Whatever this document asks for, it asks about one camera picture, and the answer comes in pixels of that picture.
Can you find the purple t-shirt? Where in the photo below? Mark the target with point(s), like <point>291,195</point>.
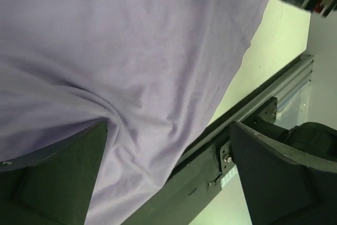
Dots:
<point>155,70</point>

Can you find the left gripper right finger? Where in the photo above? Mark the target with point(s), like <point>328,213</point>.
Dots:
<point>287,176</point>

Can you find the right white cable duct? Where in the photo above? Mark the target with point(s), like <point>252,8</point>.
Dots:
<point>227,178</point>

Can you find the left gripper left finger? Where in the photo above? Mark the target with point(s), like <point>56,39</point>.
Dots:
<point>53,185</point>

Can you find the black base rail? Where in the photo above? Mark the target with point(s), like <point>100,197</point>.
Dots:
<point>197,177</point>

